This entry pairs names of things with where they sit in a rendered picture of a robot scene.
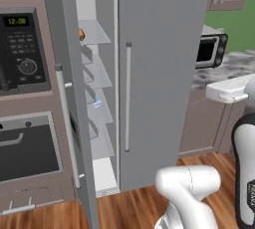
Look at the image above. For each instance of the brown base cupboards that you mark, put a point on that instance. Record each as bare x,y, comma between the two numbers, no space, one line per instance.
202,123

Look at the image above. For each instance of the brown drawer front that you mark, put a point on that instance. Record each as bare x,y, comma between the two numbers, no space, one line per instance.
46,193

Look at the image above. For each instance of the grey door with dispenser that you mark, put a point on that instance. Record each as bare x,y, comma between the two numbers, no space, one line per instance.
66,24

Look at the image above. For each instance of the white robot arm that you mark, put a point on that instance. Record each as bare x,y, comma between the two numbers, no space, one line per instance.
189,186

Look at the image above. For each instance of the black toaster oven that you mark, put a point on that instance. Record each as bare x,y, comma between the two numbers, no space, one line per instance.
209,50

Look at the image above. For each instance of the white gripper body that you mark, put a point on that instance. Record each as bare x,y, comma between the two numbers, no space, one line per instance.
225,90

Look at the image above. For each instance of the grey fridge body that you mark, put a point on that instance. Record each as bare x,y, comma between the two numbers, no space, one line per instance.
105,7

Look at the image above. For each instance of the plain grey fridge door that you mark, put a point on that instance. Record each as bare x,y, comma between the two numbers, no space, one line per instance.
159,73

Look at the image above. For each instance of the blue and white packet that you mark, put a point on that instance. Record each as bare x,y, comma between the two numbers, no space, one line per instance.
97,104

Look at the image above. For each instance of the black built-in microwave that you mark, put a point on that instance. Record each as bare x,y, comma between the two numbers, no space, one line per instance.
23,50

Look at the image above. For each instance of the brown chicken drumstick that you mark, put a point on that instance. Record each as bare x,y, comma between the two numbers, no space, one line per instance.
81,35

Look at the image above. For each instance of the brown tall cabinet frame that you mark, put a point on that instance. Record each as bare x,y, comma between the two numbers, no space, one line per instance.
33,103

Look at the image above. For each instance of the black built-in oven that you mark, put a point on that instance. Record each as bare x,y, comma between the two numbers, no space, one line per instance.
26,153

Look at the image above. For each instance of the glass fridge shelf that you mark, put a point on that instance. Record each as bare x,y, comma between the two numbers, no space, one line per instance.
99,73
94,34
103,145
103,115

